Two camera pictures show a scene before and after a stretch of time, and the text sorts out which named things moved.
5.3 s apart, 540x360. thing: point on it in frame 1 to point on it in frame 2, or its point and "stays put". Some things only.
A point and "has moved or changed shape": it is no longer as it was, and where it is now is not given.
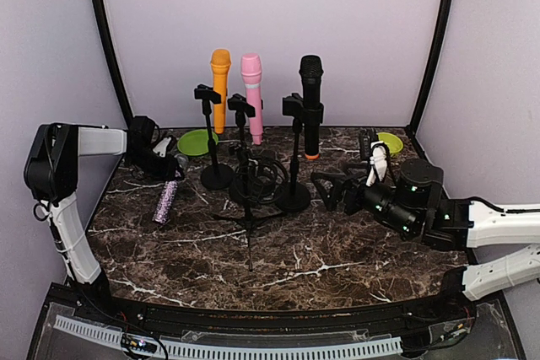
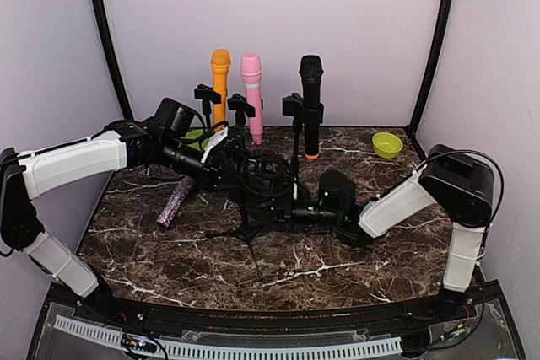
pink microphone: x=251 y=70 stays put
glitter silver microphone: x=165 y=200 to x=176 y=201
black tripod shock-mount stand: x=256 y=180 has moved or changed shape
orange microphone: x=220 y=63 stays put
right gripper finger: x=328 y=185 to x=261 y=217
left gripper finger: x=181 y=172 to x=227 y=186
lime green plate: x=195 y=142 stays put
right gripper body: x=355 y=187 to x=287 y=213
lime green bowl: x=394 y=143 stays put
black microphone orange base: x=311 y=67 stays put
